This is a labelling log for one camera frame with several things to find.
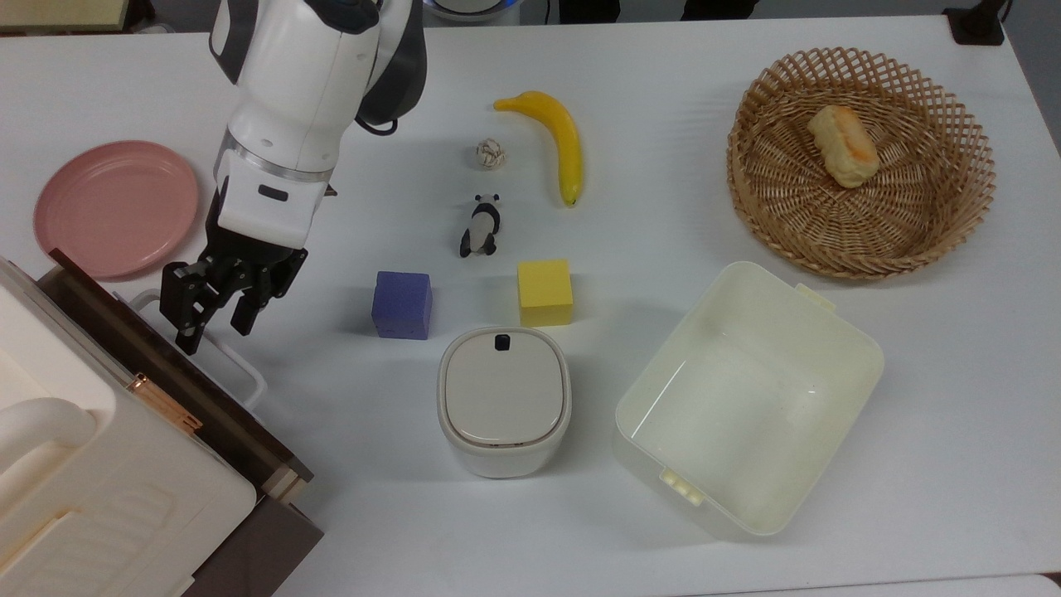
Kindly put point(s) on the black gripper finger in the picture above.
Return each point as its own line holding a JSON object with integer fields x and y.
{"x": 189, "y": 311}
{"x": 249, "y": 307}

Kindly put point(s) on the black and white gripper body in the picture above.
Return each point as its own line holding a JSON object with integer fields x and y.
{"x": 269, "y": 207}

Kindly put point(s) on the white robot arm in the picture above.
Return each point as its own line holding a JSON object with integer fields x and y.
{"x": 307, "y": 75}

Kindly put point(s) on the white plastic drawer cabinet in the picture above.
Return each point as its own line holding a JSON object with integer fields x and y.
{"x": 99, "y": 489}

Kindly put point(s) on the copper latch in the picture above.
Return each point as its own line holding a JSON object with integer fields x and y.
{"x": 164, "y": 401}

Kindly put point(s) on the pink plate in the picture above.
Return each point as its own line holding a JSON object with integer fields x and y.
{"x": 116, "y": 207}

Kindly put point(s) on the purple cube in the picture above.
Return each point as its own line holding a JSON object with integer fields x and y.
{"x": 402, "y": 305}

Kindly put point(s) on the panda figurine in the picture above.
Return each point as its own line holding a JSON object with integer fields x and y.
{"x": 482, "y": 225}

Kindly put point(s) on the small beige knotted ball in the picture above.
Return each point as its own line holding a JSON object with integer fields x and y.
{"x": 491, "y": 154}

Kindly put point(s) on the white lidded bin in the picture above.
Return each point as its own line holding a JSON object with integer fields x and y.
{"x": 503, "y": 402}

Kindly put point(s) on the yellow-topped side table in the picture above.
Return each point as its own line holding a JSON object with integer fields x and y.
{"x": 62, "y": 12}

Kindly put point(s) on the yellow cube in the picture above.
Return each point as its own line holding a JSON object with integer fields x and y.
{"x": 545, "y": 292}

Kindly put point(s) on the yellow banana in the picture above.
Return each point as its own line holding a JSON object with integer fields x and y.
{"x": 564, "y": 137}

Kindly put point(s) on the black chair base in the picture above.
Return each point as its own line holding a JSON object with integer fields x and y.
{"x": 718, "y": 8}
{"x": 590, "y": 10}

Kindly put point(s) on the cream plastic tub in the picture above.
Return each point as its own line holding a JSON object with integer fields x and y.
{"x": 746, "y": 398}

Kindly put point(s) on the bread roll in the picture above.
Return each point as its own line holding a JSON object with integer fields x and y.
{"x": 844, "y": 146}

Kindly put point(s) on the wicker basket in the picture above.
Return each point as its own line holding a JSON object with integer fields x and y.
{"x": 903, "y": 215}

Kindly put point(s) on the black stand base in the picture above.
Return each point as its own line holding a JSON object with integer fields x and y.
{"x": 978, "y": 23}

